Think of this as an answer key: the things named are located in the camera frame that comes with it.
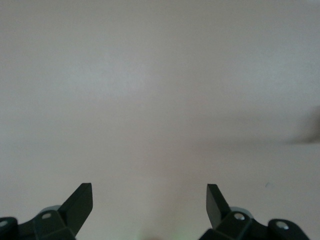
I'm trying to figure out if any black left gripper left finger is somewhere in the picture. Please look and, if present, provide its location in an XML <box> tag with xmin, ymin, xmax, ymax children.
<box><xmin>0</xmin><ymin>182</ymin><xmax>94</xmax><ymax>240</ymax></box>

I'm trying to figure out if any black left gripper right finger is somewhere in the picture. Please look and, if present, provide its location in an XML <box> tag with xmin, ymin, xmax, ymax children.
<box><xmin>196</xmin><ymin>183</ymin><xmax>311</xmax><ymax>240</ymax></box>

